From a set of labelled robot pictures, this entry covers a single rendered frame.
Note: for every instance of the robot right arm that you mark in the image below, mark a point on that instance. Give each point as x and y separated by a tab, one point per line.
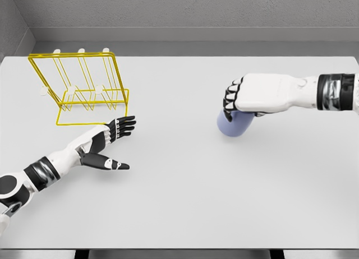
331	92

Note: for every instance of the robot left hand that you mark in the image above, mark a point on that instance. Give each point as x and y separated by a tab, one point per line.
96	142

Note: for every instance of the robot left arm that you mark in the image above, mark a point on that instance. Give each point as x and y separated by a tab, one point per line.
33	175

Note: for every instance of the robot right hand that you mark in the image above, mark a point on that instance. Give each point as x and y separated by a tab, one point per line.
261	93

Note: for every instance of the lavender blue cup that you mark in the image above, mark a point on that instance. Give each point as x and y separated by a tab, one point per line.
233	124

